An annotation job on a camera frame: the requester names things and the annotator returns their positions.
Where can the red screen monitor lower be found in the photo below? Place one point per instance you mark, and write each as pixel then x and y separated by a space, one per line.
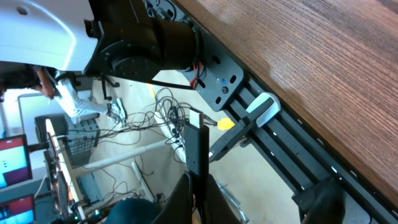
pixel 19 210

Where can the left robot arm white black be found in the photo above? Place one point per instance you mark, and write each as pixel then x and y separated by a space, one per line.
pixel 115 38

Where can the white table clamp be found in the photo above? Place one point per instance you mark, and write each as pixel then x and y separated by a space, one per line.
pixel 267 104

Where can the red screen monitor upper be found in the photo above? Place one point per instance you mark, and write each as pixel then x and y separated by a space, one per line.
pixel 15 161

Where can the person in white clothes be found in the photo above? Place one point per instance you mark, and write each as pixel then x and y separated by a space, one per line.
pixel 20 76

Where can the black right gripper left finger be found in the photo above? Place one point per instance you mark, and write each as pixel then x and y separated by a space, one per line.
pixel 178 209

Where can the red screen monitor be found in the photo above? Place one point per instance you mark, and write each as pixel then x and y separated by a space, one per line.
pixel 19 210
pixel 15 161

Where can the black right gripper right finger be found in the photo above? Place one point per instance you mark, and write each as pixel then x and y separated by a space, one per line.
pixel 216 208

